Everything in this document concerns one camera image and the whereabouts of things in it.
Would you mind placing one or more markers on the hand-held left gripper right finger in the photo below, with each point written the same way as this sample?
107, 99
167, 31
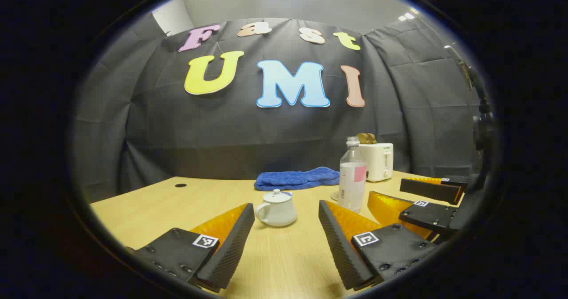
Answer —
339, 245

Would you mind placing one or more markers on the white toaster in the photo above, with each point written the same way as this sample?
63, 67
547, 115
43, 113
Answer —
379, 161

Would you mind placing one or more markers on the blue towel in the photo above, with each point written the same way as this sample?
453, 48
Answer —
293, 179

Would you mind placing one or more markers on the white ceramic teacup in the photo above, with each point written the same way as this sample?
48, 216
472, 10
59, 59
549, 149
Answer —
279, 214

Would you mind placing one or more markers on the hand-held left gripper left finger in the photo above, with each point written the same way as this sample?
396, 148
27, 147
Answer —
230, 250

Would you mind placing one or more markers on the brown toast slice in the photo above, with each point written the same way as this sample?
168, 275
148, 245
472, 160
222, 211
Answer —
373, 138
362, 138

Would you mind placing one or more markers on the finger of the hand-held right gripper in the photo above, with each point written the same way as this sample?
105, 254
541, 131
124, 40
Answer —
428, 190
430, 217

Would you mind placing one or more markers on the clear plastic water bottle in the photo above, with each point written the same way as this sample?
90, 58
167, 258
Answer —
353, 192

